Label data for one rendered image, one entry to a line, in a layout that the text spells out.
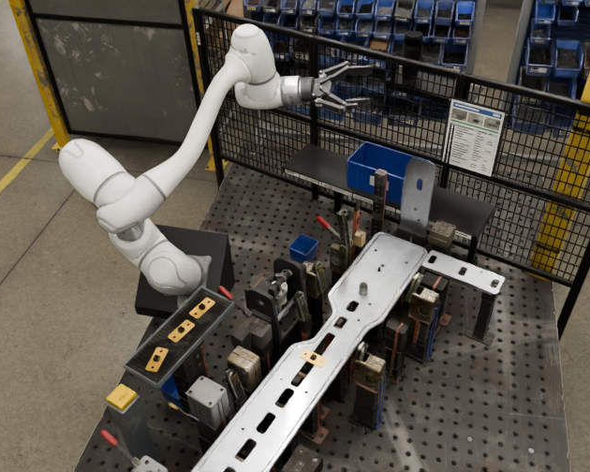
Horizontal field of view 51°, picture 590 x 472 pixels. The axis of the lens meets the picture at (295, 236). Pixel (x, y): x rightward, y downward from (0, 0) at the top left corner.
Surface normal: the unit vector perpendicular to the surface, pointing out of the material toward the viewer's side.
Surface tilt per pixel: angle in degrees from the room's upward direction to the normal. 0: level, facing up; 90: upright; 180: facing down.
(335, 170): 0
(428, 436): 0
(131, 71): 90
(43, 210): 0
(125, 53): 89
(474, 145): 90
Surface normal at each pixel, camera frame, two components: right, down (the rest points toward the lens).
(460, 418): -0.04, -0.73
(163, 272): -0.11, -0.04
